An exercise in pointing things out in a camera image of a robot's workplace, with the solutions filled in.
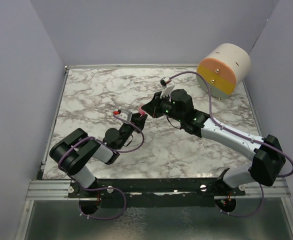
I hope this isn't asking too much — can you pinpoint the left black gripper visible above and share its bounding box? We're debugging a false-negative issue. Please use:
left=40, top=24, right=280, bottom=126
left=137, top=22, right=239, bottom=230
left=117, top=111, right=147, bottom=150

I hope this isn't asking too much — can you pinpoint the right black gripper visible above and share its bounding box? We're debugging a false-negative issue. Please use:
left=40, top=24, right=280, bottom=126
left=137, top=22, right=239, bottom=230
left=142, top=91, right=184, bottom=123

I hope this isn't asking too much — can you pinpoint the cylindrical pastel drawer box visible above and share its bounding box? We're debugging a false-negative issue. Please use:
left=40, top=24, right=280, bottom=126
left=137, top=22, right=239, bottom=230
left=196, top=43, right=251, bottom=100

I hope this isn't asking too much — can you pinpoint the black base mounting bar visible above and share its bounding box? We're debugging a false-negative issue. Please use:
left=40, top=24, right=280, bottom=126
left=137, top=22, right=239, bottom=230
left=68, top=177, right=245, bottom=209

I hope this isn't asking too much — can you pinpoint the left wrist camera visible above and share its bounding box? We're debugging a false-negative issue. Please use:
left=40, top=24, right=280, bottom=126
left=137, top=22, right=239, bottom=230
left=113, top=109, right=132, bottom=122

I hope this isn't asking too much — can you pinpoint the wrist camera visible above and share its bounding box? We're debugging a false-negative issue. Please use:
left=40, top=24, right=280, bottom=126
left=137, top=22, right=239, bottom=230
left=113, top=109, right=132, bottom=122
left=159, top=77, right=175, bottom=99

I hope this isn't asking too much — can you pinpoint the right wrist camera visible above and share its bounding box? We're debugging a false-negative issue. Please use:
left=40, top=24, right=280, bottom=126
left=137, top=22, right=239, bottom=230
left=159, top=77, right=175, bottom=99

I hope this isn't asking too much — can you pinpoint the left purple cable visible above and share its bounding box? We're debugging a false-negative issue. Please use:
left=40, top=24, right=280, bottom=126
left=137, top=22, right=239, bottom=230
left=57, top=111, right=145, bottom=221

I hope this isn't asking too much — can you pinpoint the purple cable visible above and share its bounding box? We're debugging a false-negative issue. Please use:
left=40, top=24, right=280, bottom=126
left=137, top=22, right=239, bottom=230
left=57, top=111, right=145, bottom=221
left=161, top=71, right=293, bottom=217

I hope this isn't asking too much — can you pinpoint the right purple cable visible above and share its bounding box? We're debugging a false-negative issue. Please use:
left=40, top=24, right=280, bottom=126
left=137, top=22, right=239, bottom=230
left=161, top=71, right=293, bottom=217

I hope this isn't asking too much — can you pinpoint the aluminium table frame rail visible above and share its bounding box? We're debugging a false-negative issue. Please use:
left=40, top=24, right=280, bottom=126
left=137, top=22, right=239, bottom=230
left=13, top=65, right=70, bottom=240

